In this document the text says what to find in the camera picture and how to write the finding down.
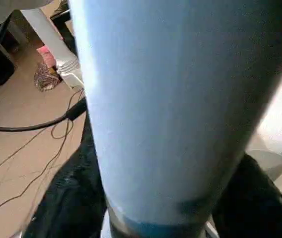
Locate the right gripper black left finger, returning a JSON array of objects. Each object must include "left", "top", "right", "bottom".
[{"left": 21, "top": 139, "right": 110, "bottom": 238}]

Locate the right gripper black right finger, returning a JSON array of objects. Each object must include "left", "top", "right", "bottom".
[{"left": 211, "top": 153, "right": 282, "bottom": 238}]

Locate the pink cloth bundle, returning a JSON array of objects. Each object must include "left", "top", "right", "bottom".
[{"left": 36, "top": 44, "right": 58, "bottom": 69}]

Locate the black floor cable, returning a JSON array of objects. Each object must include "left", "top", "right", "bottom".
[{"left": 0, "top": 97, "right": 88, "bottom": 132}]

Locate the crumpled brown bag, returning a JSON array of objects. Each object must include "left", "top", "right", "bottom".
[{"left": 33, "top": 62, "right": 63, "bottom": 93}]

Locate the white plastic table top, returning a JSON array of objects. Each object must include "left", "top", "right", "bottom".
[{"left": 244, "top": 62, "right": 282, "bottom": 200}]

